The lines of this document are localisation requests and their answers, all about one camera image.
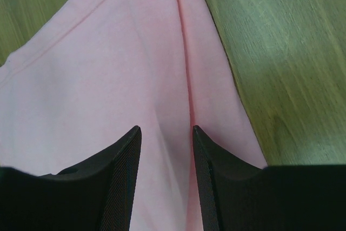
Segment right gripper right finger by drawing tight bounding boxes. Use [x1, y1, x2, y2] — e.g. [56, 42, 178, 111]
[192, 126, 345, 230]

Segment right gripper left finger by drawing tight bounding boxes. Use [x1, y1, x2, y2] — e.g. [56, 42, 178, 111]
[1, 126, 142, 230]

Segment pink t shirt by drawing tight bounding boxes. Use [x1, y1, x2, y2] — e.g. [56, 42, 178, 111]
[1, 0, 267, 230]

